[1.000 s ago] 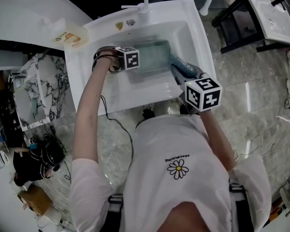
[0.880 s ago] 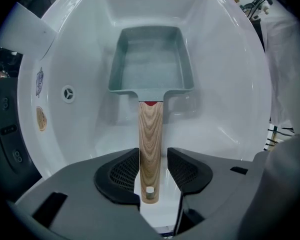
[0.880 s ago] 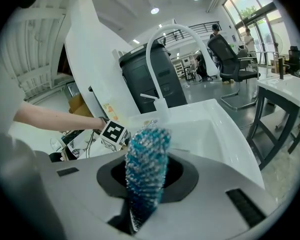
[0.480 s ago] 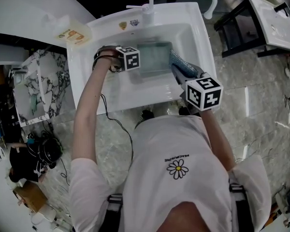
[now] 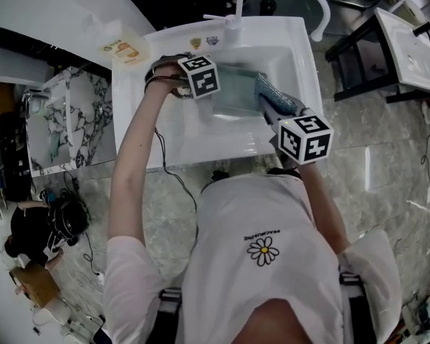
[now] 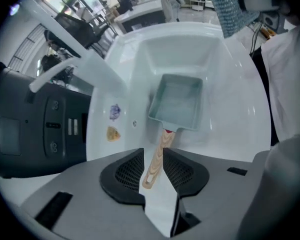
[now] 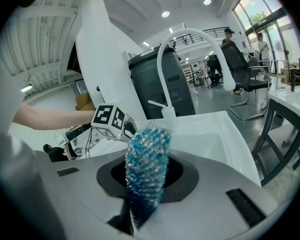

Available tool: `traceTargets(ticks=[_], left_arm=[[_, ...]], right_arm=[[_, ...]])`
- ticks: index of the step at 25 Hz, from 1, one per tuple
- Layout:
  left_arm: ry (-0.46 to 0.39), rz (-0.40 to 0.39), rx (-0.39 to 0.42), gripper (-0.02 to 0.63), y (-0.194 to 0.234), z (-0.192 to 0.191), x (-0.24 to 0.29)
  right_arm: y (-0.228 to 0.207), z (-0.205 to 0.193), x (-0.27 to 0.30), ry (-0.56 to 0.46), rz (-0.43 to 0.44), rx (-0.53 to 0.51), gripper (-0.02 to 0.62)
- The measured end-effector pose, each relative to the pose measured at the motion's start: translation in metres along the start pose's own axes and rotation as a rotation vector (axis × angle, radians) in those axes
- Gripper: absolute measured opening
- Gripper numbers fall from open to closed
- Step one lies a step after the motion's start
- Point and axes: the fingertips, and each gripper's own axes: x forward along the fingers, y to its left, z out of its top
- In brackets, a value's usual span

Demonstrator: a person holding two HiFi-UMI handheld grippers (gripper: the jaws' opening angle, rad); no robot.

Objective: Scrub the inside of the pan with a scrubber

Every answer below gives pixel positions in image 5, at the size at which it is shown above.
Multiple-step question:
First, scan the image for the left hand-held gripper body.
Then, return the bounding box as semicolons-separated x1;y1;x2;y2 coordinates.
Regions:
144;51;220;100

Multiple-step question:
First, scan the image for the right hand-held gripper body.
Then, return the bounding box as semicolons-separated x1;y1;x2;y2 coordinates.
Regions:
268;106;335;171

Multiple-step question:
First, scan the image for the grey scrubbing cloth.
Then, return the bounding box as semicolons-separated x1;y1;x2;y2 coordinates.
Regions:
253;72;297;114

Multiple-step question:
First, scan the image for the teal glass tray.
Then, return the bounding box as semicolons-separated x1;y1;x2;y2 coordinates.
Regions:
211;62;269;117

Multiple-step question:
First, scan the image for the person's left forearm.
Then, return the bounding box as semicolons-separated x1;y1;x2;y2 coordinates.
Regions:
107;79;182;247

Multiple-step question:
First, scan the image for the person's right forearm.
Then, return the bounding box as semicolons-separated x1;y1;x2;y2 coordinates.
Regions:
299;161;352;256

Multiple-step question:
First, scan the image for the person's left hand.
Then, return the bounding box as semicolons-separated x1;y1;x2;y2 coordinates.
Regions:
153;64;190;86

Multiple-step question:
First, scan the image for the black shoe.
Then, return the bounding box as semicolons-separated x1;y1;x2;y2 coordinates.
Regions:
267;166;302;179
200;170;231;194

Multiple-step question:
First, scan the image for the white ceramic sink basin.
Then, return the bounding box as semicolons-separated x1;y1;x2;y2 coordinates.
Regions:
111;15;323;174

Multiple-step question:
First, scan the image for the white curved faucet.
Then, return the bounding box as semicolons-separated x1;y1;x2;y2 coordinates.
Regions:
203;0;331;43

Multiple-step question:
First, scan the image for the black metal stand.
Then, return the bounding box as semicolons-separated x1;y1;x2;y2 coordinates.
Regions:
325;12;430;104

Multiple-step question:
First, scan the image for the white sink with black tap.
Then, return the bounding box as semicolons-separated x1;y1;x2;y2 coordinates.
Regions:
374;7;430;96

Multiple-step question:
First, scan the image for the marble-pattern sink cabinet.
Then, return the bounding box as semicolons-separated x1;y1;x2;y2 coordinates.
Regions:
24;66;115;178

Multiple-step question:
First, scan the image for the white daisy-print t-shirt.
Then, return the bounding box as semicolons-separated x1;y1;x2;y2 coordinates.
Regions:
102;173;404;344

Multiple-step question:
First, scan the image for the white curved counter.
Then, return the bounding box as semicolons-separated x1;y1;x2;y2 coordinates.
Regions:
0;0;157;85

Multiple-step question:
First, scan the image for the brown cardboard box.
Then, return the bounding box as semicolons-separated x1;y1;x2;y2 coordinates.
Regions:
9;263;62;310

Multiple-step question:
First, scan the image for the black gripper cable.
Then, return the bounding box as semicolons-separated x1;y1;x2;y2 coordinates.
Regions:
153;127;201;254

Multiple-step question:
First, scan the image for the black harness strap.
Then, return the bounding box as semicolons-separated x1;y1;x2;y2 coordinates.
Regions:
159;288;184;344
340;272;373;344

